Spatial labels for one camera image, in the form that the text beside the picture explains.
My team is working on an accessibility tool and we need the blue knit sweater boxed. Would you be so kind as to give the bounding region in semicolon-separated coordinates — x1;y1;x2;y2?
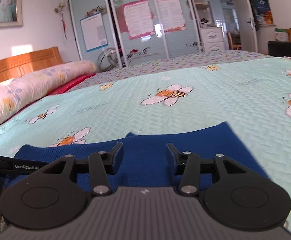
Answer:
15;122;269;189

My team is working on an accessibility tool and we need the rolled floral duvet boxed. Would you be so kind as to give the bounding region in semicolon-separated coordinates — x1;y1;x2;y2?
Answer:
0;61;97;124

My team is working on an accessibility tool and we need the red pillow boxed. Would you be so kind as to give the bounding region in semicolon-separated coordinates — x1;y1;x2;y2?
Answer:
47;73;96;96

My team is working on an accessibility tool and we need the wooden headboard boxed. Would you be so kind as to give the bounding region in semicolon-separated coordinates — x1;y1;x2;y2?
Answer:
0;47;62;83

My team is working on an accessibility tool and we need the mint bee-print quilt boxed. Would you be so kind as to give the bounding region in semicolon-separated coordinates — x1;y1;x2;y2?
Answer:
0;57;291;230

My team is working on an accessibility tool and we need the white electric fan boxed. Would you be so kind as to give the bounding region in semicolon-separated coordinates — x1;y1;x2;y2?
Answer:
97;47;120;72

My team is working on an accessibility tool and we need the white drawer cabinet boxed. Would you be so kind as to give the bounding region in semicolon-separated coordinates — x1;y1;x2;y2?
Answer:
200;27;225;53

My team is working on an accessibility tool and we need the white door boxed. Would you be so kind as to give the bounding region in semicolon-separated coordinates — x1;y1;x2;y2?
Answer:
233;0;258;52

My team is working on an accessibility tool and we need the sliding glass wardrobe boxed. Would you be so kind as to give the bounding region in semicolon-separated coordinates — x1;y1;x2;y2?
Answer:
68;0;200;68

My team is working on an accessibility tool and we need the black sofa chair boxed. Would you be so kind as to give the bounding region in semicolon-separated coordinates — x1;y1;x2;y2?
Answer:
268;41;291;57

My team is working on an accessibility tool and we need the green white box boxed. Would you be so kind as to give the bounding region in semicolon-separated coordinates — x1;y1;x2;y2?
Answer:
274;28;290;42

